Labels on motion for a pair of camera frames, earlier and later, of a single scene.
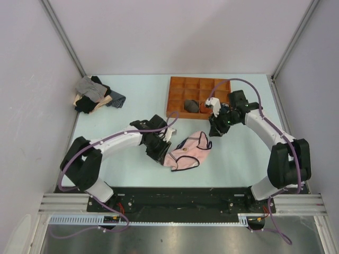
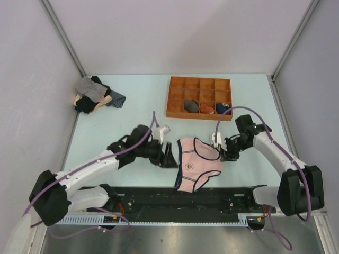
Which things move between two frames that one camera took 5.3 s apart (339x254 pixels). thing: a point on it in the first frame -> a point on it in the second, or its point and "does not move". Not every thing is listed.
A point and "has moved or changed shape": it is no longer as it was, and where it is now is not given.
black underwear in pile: x=86 y=104 does not move
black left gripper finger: x=159 y=155 -> x=169 y=160
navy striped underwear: x=118 y=99 does not move
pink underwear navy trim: x=189 y=153 has moved or changed shape
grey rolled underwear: x=191 y=106 does not move
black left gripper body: x=154 y=144 does not move
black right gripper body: x=226 y=119 -> x=233 y=146
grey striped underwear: x=95 y=91 does not move
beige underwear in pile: x=107 y=98 does not move
